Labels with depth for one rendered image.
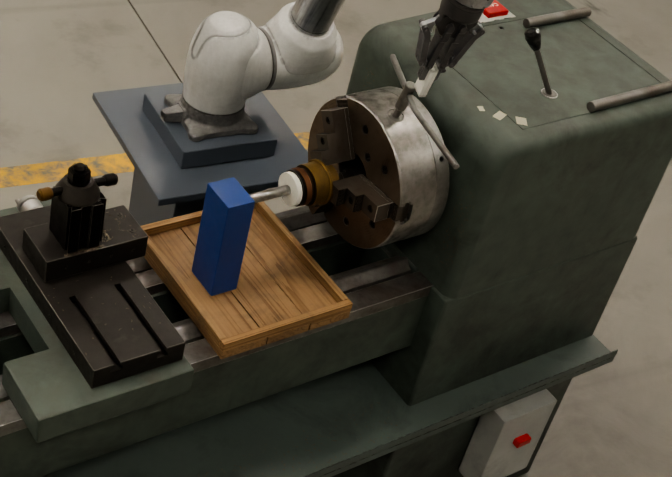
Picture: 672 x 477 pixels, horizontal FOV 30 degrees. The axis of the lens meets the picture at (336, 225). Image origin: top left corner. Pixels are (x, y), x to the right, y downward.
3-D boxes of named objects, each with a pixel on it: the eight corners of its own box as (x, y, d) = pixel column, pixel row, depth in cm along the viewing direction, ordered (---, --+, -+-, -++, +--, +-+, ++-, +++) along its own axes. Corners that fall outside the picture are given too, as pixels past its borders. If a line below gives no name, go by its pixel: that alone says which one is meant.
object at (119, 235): (121, 224, 243) (124, 203, 240) (145, 256, 238) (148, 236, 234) (21, 248, 232) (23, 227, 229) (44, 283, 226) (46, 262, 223)
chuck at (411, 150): (325, 161, 276) (372, 56, 254) (401, 269, 262) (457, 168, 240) (291, 169, 271) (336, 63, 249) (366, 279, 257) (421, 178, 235)
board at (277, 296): (256, 210, 272) (259, 195, 270) (348, 317, 252) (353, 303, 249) (132, 241, 256) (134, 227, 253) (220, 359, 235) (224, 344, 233)
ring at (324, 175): (322, 146, 250) (284, 155, 245) (349, 174, 245) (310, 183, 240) (313, 183, 256) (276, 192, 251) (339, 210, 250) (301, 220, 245)
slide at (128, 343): (78, 215, 250) (80, 197, 247) (182, 359, 225) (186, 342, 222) (-9, 236, 240) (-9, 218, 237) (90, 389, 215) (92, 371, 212)
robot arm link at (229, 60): (170, 82, 305) (182, 3, 292) (236, 73, 314) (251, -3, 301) (198, 120, 295) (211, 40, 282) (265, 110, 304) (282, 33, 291)
